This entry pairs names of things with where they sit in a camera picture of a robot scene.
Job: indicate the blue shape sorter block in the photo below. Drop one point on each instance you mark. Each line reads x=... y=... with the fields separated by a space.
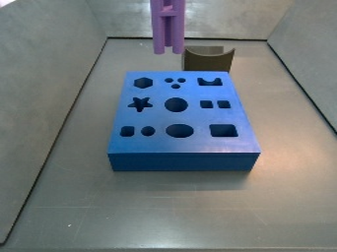
x=180 y=122

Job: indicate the dark curved arch piece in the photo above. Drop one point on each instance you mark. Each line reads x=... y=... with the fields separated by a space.
x=206 y=58

